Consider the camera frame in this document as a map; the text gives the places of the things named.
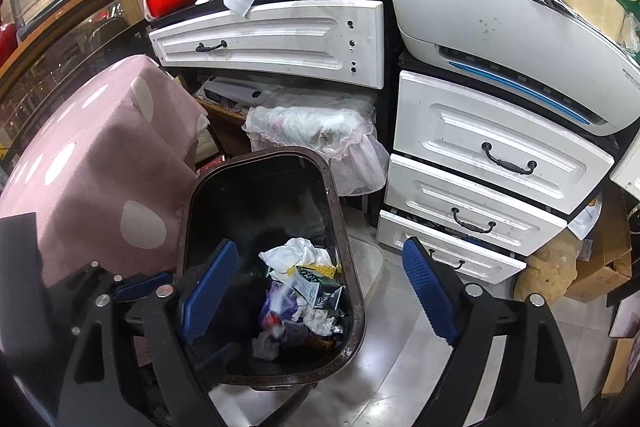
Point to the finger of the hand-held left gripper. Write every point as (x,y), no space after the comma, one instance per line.
(142,285)

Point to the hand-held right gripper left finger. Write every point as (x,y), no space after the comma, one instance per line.
(210,292)

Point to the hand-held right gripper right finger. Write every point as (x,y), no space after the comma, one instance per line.
(430,292)

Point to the purple plastic bag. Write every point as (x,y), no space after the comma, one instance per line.
(277,302)

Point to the white tissue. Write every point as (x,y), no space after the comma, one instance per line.
(265,344)

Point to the white wrapper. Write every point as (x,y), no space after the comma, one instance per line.
(292,254)

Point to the green and white packet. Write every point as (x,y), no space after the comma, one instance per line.
(312,284)

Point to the dark brown trash bin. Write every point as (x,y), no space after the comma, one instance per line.
(260,197)

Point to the pink polka dot tablecloth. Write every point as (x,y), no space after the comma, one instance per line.
(90,167)

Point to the brown paper bag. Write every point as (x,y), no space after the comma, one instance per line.
(547,269)

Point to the white drawer unit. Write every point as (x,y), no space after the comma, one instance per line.
(450,132)

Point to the cardboard box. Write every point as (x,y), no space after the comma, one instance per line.
(605,257)

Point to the white lace cover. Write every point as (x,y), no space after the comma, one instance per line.
(320,132)

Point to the red ceramic vase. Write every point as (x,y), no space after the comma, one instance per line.
(7,39)

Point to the white printer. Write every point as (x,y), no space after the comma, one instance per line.
(500,27)

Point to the beige tape roll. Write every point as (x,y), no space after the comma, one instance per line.
(595,4)

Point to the wooden counter rail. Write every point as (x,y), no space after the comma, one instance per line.
(60,22)

